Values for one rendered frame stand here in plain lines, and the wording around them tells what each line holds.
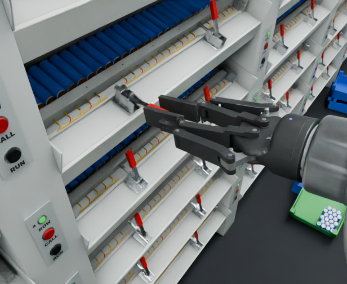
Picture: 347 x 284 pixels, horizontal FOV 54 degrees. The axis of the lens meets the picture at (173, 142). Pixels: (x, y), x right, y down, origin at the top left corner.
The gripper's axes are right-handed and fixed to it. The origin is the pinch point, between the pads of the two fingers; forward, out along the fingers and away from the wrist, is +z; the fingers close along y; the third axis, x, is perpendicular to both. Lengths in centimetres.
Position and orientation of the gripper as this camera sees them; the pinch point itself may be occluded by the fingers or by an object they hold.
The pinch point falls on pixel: (170, 114)
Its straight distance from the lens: 49.9
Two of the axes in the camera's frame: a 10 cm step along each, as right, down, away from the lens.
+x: -1.5, -8.0, -5.8
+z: -7.9, -2.6, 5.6
